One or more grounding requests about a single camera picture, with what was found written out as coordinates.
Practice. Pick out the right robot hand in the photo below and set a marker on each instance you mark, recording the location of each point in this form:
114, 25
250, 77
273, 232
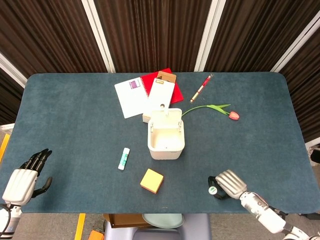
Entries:
228, 185

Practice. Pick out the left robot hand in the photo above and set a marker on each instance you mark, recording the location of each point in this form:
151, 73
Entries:
21, 185

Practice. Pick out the white round lid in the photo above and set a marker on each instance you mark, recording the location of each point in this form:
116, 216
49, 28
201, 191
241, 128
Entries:
212, 190

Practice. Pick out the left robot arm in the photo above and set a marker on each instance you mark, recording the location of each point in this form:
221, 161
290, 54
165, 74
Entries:
8, 221

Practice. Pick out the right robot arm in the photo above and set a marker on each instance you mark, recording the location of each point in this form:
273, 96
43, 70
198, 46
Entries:
270, 215

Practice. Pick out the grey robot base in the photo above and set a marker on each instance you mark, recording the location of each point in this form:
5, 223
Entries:
157, 231

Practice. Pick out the yellow floor tape strip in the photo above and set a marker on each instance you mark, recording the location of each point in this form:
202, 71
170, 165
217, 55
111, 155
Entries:
80, 226
4, 147

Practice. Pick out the pale green round plate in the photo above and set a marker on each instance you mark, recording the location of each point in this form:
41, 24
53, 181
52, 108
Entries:
163, 220

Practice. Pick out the pink tulip flower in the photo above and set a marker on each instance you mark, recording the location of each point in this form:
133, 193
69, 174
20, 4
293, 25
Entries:
212, 110

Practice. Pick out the yellow sticky note pad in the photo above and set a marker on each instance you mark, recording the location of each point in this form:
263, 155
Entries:
151, 181

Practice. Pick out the blue table mat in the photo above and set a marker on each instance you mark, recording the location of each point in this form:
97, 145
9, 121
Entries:
75, 125

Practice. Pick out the orange object on floor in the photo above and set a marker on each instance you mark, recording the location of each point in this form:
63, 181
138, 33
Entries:
96, 235

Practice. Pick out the red pen in sleeve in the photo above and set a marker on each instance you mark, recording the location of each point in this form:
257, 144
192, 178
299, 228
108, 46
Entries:
201, 88

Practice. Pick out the green white glue stick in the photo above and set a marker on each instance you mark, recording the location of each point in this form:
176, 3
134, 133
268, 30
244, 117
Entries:
124, 158

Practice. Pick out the brown cardboard box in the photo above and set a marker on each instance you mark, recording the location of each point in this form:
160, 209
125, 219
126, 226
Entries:
125, 220

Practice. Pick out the white cardboard box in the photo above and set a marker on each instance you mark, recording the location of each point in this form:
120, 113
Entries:
161, 91

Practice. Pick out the red spiral notebook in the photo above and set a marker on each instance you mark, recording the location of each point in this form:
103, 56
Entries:
152, 80

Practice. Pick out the white notebook purple label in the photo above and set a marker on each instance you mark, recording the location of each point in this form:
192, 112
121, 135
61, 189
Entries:
131, 98

